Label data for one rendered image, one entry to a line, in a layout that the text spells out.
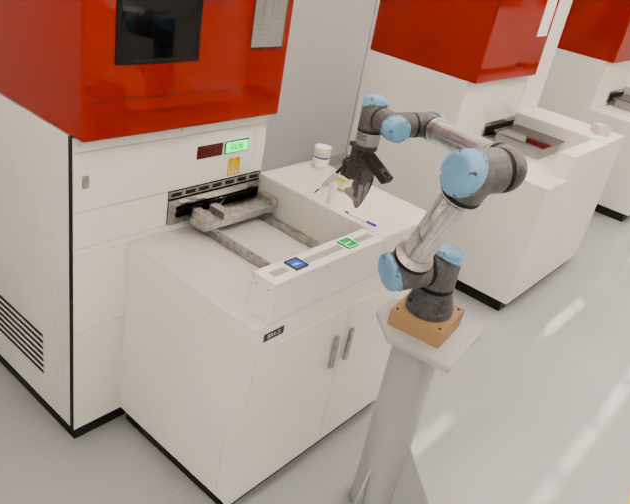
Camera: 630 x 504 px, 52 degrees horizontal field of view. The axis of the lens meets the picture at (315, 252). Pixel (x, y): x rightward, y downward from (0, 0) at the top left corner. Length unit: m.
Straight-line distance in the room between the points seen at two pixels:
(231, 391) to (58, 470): 0.81
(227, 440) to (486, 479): 1.17
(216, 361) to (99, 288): 0.50
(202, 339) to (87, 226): 0.51
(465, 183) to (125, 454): 1.69
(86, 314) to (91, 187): 0.47
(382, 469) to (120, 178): 1.33
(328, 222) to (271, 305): 0.60
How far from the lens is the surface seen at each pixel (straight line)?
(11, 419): 2.84
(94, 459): 2.65
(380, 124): 1.92
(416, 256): 1.81
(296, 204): 2.49
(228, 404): 2.13
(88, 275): 2.27
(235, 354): 2.00
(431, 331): 2.00
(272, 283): 1.87
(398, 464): 2.41
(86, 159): 2.08
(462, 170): 1.59
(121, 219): 2.24
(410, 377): 2.14
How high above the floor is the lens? 1.92
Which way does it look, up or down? 28 degrees down
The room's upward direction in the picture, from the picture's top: 11 degrees clockwise
